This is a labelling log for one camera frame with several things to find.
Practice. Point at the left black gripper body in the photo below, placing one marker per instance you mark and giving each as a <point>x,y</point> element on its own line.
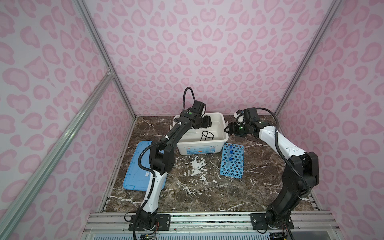
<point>203,122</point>

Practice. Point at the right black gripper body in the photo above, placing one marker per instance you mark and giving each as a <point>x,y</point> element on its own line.
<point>242,130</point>

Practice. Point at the black wire ring stand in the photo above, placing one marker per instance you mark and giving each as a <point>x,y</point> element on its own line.
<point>207,136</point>

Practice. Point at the white plastic storage box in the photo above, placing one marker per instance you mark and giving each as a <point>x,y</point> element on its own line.
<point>190,143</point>

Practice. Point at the blue plastic box lid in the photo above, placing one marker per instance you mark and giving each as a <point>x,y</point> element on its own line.
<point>137,179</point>

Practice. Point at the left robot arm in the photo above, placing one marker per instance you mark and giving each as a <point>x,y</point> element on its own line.
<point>159,158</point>

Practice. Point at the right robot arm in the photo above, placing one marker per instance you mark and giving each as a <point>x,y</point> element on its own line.
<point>301,172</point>

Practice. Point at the blue test tube rack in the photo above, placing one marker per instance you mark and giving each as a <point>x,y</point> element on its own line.
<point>232,161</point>

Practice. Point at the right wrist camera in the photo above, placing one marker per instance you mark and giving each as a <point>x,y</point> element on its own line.
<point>239,115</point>

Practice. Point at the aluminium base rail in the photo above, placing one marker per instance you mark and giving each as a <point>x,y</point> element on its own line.
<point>308,225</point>

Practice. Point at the aluminium corner frame post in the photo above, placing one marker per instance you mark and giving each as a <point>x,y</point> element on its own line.
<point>91,27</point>

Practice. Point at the right aluminium corner post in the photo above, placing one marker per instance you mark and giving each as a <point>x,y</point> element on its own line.
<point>332,12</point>

